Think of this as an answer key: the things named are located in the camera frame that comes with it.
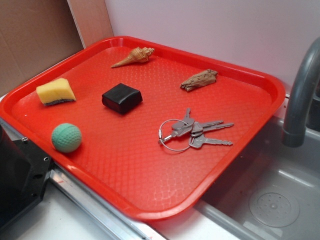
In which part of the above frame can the yellow sponge with dark base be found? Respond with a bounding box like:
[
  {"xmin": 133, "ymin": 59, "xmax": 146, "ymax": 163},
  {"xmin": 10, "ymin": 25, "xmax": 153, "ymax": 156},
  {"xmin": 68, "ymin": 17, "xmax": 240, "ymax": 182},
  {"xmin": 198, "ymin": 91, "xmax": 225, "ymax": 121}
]
[{"xmin": 35, "ymin": 78, "xmax": 76, "ymax": 106}]

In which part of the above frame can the red plastic tray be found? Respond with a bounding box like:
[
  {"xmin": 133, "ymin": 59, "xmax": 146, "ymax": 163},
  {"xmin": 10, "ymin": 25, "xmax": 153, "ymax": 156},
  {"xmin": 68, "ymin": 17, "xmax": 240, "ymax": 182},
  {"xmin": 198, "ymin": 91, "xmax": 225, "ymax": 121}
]
[{"xmin": 0, "ymin": 36, "xmax": 285, "ymax": 222}]

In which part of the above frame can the silver key upper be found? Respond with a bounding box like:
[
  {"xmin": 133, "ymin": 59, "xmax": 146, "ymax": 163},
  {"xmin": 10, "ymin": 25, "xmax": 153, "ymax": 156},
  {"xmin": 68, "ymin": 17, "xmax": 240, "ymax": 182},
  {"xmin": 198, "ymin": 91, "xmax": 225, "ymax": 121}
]
[{"xmin": 171, "ymin": 108, "xmax": 195, "ymax": 137}]

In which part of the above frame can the silver key middle long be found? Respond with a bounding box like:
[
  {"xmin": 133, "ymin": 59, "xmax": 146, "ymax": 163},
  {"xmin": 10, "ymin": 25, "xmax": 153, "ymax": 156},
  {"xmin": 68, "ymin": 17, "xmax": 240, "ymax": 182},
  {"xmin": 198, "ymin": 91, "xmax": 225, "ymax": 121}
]
[{"xmin": 190, "ymin": 120, "xmax": 234, "ymax": 134}]

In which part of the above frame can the silver key lower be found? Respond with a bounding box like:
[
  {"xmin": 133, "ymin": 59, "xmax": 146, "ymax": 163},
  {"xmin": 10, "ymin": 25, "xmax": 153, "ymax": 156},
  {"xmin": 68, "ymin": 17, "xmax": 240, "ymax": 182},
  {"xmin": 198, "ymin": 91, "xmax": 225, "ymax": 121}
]
[{"xmin": 189, "ymin": 134, "xmax": 233, "ymax": 149}]

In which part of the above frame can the black rectangular block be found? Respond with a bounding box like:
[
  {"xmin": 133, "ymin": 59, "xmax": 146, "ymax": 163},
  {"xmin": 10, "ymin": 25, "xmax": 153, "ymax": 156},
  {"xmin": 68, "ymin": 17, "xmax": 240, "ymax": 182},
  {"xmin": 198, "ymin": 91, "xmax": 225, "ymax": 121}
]
[{"xmin": 102, "ymin": 83, "xmax": 143, "ymax": 115}]

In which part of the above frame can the brown driftwood piece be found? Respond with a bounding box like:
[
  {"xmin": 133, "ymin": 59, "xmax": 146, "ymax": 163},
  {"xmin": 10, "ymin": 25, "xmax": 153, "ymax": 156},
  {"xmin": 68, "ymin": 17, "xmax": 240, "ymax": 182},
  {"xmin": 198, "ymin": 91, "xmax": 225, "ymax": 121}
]
[{"xmin": 180, "ymin": 69, "xmax": 218, "ymax": 92}]

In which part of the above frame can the tan spiral seashell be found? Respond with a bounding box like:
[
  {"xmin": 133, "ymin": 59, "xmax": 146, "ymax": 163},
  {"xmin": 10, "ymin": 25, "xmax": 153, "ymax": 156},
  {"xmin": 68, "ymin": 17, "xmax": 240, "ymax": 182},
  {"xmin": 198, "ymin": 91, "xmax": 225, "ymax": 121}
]
[{"xmin": 111, "ymin": 47, "xmax": 155, "ymax": 68}]

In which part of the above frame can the green dimpled foam ball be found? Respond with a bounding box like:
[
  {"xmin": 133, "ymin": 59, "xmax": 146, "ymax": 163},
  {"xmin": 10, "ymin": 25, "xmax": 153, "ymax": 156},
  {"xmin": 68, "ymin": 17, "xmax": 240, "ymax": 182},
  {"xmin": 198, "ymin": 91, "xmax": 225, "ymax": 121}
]
[{"xmin": 51, "ymin": 123, "xmax": 82, "ymax": 153}]

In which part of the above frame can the grey plastic sink basin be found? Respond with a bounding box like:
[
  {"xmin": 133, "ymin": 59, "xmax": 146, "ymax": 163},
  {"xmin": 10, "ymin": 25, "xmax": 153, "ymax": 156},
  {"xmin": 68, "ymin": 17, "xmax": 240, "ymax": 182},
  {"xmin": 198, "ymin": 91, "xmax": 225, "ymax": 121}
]
[{"xmin": 195, "ymin": 117, "xmax": 320, "ymax": 240}]

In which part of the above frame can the brown cardboard panel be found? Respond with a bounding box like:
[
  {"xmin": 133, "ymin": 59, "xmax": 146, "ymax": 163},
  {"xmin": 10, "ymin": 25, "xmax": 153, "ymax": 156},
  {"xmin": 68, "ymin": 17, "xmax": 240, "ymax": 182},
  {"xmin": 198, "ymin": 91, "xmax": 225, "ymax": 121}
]
[{"xmin": 0, "ymin": 0, "xmax": 114, "ymax": 96}]

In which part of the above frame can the grey toy faucet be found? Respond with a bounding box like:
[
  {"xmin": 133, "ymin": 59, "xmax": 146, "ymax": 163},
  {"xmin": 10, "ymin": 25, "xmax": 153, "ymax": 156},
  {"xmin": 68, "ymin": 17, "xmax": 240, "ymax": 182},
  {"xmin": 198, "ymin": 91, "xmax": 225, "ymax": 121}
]
[{"xmin": 281, "ymin": 38, "xmax": 320, "ymax": 148}]

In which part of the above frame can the silver wire key ring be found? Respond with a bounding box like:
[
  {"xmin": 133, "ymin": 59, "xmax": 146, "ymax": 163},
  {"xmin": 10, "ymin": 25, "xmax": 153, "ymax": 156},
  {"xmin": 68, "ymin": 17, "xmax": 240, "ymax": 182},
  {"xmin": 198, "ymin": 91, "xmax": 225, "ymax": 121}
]
[{"xmin": 157, "ymin": 118, "xmax": 193, "ymax": 152}]

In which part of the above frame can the silver metal rail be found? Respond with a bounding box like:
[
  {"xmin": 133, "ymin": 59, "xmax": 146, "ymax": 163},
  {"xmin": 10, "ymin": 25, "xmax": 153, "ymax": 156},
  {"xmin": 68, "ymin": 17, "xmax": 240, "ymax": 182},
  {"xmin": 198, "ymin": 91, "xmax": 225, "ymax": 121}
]
[{"xmin": 0, "ymin": 117, "xmax": 168, "ymax": 240}]

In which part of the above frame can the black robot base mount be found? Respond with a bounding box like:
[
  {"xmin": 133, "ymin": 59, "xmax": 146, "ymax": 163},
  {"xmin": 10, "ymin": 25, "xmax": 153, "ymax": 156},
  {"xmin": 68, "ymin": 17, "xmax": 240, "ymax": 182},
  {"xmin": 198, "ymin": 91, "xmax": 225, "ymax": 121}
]
[{"xmin": 0, "ymin": 127, "xmax": 53, "ymax": 232}]

